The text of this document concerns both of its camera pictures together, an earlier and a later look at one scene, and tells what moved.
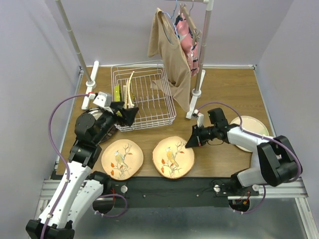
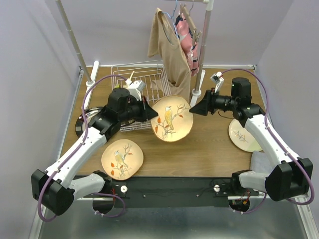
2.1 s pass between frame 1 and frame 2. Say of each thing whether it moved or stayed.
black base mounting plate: stayed
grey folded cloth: stayed
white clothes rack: stayed
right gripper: moved
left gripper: moved
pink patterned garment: stayed
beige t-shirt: stayed
